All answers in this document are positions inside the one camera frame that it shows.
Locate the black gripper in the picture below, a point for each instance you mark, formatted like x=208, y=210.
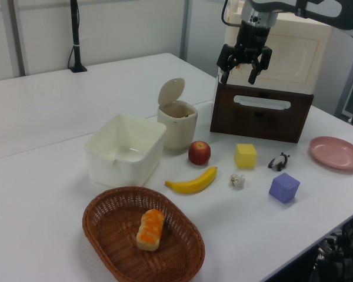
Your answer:
x=253, y=44

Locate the small cream trash can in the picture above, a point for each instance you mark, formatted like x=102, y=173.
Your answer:
x=178, y=132

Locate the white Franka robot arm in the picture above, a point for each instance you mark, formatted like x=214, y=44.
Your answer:
x=320, y=10

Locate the dark brown drawer cabinet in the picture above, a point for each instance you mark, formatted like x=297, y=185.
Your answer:
x=253, y=123

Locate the yellow cube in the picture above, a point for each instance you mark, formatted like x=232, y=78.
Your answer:
x=245, y=157

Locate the red apple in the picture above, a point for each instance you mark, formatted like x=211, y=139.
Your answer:
x=199, y=152

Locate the panda toy figure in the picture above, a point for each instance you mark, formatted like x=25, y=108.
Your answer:
x=279, y=162

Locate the crumpled paper ball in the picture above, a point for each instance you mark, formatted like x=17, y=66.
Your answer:
x=236, y=180

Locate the pink plate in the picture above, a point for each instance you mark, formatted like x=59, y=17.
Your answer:
x=335, y=152

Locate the yellow banana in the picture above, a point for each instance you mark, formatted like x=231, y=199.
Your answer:
x=194, y=183

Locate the purple cube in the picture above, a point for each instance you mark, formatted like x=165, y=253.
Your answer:
x=283, y=189

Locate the white plastic storage bin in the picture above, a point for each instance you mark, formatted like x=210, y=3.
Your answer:
x=123, y=152

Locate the black pole stand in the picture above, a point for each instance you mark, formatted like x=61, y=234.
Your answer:
x=75, y=38

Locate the orange glazed bread loaf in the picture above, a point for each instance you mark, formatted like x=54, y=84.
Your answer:
x=149, y=232

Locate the brown wicker basket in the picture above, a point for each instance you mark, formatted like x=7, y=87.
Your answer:
x=120, y=249

